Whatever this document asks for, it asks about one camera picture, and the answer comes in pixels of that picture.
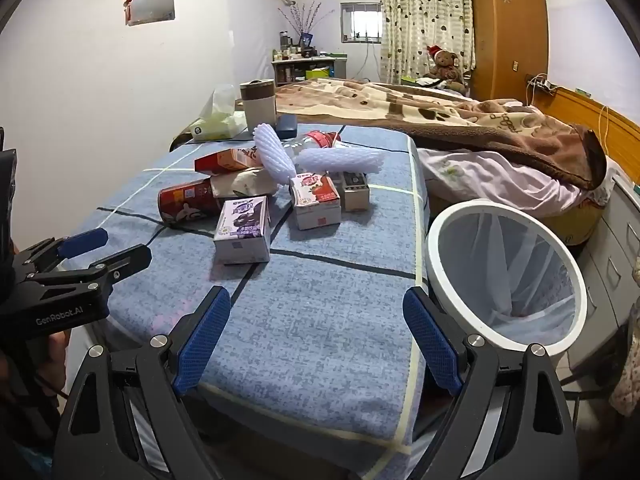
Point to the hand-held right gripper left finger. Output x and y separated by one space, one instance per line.
200 345

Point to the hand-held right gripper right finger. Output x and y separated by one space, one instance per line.
430 340

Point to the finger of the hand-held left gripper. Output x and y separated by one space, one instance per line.
85 242
125 262

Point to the white round waste bin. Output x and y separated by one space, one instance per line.
434 260

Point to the red printed can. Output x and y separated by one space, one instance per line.
185 202

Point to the translucent bin liner bag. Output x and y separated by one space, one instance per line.
500 270

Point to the purple milk carton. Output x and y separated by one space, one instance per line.
240 220

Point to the paper carton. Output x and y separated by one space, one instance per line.
240 182

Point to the beige box with dark print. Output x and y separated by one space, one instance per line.
355 192

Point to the white foam net sleeve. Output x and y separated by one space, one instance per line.
272 155

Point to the red milk carton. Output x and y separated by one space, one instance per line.
312 192

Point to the blue towel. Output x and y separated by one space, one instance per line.
340 159

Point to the clear bottle with red label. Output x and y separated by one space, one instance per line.
320 139

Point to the person's left hand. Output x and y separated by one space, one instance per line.
57 357

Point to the blue checked table cloth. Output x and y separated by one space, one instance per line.
310 310

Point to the pale yellow tissue box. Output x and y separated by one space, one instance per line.
215 127

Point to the pale pink quilt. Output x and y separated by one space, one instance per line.
500 175

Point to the tan mattress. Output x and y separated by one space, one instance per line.
575 225

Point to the grey drawer cabinet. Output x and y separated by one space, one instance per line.
610 260

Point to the floral quilted jacket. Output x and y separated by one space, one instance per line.
627 370

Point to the beige cup with brown band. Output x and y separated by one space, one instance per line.
257 110

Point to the dark blue glasses case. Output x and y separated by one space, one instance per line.
286 127

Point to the lace trimmed pillow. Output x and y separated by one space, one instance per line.
602 187

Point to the brown printed blanket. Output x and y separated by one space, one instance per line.
450 110

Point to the red hanging ornament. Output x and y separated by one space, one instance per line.
129 5

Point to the green box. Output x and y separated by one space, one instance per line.
412 80

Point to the grey shelf unit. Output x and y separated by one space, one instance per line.
300 67

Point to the teddy bear with red hat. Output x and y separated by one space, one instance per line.
445 62

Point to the white power strip with plugs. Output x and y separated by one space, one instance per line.
542 83

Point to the wooden bed headboard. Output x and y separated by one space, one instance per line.
590 110

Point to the vase with dry branches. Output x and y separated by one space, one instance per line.
302 20

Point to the wooden wardrobe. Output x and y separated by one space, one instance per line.
505 35

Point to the patterned curtain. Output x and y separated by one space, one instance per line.
420 20

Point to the small window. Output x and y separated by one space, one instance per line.
362 22

